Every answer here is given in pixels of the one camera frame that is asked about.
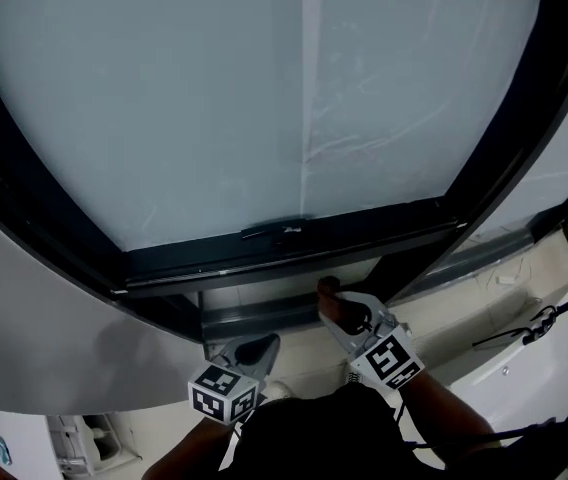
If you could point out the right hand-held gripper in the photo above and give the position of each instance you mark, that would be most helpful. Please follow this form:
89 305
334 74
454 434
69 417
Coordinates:
389 363

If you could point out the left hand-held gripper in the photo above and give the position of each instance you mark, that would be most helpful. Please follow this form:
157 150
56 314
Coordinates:
224 393

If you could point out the brown cloth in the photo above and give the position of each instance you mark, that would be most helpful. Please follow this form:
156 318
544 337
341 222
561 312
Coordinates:
328 285

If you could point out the large frosted window glass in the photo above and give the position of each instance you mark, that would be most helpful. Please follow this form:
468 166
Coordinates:
164 108

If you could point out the person's right forearm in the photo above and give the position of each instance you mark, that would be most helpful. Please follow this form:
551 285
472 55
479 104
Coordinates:
439 413

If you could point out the person's left forearm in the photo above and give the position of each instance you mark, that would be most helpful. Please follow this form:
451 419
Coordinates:
189 448

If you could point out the white shoe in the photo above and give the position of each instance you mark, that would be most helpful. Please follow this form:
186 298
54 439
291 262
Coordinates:
355 378

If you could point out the person's black shirt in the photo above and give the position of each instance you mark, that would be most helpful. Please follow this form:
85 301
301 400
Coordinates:
324 433

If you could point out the white power adapter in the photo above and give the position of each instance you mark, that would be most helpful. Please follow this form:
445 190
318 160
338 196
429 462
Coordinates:
505 279

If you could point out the black framed frosted window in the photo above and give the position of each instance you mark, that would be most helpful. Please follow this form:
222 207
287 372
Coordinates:
504 158

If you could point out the teal packet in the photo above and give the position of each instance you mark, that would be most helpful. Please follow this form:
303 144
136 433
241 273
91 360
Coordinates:
3 450

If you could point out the wide frosted glass wall panel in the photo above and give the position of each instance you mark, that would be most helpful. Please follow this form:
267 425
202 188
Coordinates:
554 168

